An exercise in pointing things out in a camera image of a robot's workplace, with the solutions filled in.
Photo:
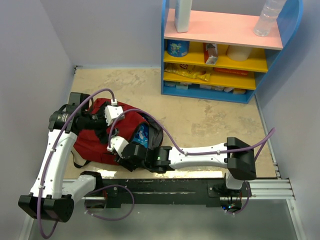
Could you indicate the orange silver snack packet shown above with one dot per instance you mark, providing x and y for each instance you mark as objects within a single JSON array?
[{"x": 210, "y": 51}]

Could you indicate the clear plastic water bottle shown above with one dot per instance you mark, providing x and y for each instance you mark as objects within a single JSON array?
[{"x": 268, "y": 17}]

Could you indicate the aluminium rail frame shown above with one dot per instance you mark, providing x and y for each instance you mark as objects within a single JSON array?
[{"x": 263, "y": 189}]

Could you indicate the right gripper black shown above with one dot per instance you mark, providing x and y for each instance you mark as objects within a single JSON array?
[{"x": 125, "y": 162}]

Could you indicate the white carton on shelf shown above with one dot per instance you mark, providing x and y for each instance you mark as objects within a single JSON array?
[{"x": 182, "y": 15}]

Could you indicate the yellow chips bag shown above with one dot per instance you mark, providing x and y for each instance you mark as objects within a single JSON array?
[{"x": 189, "y": 71}]

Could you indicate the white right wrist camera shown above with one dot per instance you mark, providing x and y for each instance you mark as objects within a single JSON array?
[{"x": 117, "y": 145}]

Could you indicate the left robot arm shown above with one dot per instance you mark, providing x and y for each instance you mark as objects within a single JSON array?
[{"x": 47, "y": 199}]

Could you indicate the blue pencil case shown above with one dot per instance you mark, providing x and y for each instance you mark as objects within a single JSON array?
[{"x": 141, "y": 135}]

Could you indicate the red flat box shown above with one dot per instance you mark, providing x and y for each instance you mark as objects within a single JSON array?
[{"x": 231, "y": 71}]

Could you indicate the red backpack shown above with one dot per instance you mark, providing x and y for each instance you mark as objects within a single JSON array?
[{"x": 90, "y": 149}]

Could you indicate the blue yellow pink shelf unit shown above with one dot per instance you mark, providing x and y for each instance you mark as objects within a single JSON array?
[{"x": 224, "y": 29}]

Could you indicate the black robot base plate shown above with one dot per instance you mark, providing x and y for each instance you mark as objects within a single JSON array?
[{"x": 209, "y": 192}]

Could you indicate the white paper roll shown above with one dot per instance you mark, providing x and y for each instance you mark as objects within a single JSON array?
[{"x": 238, "y": 53}]

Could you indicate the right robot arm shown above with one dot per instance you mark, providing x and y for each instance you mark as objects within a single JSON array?
[{"x": 234, "y": 155}]

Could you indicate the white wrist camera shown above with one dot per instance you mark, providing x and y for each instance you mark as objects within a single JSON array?
[
  {"x": 112, "y": 111},
  {"x": 117, "y": 145}
]

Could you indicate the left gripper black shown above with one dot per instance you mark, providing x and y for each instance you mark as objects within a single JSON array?
[{"x": 102, "y": 134}]

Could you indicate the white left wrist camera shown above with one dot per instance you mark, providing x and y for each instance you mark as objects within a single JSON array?
[{"x": 112, "y": 111}]

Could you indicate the blue snack can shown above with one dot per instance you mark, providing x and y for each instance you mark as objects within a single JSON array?
[{"x": 177, "y": 48}]

